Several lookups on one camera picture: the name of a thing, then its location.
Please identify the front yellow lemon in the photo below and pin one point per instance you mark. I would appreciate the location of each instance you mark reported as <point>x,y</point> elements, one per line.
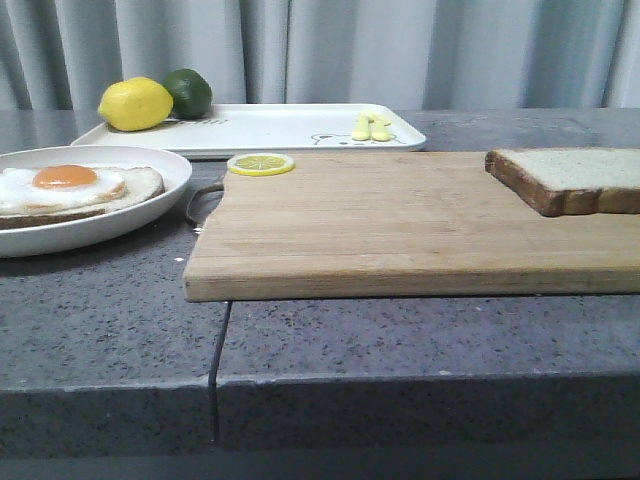
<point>135,104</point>

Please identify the white round plate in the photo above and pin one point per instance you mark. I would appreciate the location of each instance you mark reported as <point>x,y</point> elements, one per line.
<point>175,170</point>

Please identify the white rectangular tray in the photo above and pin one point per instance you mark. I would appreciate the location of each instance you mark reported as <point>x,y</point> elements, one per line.
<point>244,128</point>

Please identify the green lime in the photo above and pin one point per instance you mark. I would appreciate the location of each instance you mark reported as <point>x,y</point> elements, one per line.
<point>191,93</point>

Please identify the metal cutting board handle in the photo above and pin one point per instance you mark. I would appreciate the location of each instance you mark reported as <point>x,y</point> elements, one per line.
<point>202,203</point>

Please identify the fried egg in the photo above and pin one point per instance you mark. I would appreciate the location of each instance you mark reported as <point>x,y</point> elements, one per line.
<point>60,187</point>

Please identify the yellow lemon slice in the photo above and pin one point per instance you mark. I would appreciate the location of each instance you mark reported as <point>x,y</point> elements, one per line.
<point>260,164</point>

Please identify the bread slice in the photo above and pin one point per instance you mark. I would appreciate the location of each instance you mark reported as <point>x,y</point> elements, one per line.
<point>570,181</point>
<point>141,183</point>

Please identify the grey curtain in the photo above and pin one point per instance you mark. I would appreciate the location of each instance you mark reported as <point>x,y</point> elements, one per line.
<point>408,55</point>

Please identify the wooden cutting board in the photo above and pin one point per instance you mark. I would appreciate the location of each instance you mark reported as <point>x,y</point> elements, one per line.
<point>345,225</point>

